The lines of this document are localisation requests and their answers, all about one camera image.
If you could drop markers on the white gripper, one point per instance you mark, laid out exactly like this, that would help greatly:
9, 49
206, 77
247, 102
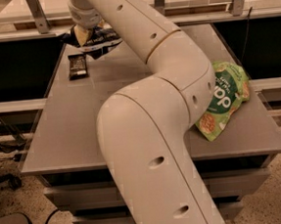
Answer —
85, 18

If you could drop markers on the blue chip bag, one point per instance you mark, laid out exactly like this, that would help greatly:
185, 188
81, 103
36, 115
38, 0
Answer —
102, 41

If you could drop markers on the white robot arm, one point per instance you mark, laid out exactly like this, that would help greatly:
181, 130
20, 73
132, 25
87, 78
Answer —
141, 127

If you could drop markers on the dark rxbar chocolate bar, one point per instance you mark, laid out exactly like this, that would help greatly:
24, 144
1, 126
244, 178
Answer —
77, 68

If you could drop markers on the green rice chips bag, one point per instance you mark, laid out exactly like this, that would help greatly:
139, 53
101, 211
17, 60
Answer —
231, 90

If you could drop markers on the metal railing frame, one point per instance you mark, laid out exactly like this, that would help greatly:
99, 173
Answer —
24, 22

